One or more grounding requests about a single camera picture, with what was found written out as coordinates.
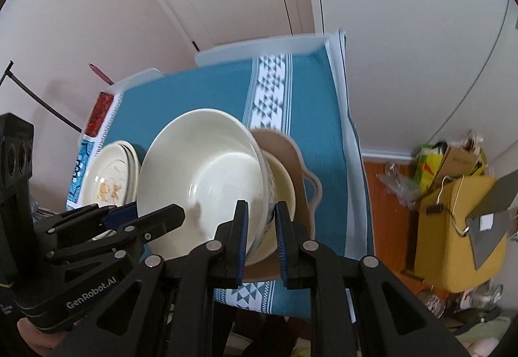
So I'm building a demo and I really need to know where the grey cardboard sheet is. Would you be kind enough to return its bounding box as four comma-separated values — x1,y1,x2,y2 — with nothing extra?
465,169,518,273

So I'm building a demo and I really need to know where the cream bowl with yellow print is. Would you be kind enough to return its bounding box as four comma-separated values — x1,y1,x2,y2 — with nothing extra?
243,151,297,265

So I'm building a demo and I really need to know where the brown paper bag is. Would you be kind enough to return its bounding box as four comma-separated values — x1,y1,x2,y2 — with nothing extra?
435,130,488,188

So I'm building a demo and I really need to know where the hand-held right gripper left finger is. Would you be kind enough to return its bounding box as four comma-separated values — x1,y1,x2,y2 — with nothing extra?
49,200,249,357

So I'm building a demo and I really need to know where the thick black cable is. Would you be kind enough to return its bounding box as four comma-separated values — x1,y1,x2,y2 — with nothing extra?
0,61,84,132

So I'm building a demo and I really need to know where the cream floral plate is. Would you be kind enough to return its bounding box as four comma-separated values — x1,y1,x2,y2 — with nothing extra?
82,142,137,209

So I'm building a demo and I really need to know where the person's left hand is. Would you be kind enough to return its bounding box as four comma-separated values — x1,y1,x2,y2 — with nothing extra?
17,318,77,357

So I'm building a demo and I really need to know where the green yellow bag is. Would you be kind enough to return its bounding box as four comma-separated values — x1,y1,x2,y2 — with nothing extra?
413,143,448,196

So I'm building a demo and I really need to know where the pale green cloth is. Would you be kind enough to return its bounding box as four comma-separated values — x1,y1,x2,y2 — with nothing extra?
457,317,516,357

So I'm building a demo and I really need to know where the cream plate with yellow centre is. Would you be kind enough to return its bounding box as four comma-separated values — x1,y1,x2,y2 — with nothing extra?
91,139,143,241

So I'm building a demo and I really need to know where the pink dish with handles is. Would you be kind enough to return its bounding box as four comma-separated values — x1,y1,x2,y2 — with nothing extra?
243,128,323,283

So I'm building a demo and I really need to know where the plain white bowl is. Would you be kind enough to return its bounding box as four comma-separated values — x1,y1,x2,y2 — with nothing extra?
137,108,270,261

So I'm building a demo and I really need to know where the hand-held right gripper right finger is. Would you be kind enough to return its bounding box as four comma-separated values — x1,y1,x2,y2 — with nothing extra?
274,201,460,357

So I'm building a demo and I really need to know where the yellow chair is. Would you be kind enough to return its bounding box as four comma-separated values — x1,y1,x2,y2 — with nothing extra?
413,175,508,293

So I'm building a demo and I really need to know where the clear plastic bag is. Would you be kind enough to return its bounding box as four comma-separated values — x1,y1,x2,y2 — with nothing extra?
376,161,425,212

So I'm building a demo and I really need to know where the blue woven tablecloth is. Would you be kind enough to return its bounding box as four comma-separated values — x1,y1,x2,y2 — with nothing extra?
79,50,369,315

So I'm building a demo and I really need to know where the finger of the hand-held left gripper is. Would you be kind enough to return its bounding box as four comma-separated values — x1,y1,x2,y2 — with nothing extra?
34,201,139,240
45,203,186,264

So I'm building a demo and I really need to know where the glass jar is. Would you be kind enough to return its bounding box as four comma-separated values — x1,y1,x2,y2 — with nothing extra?
418,288,446,318

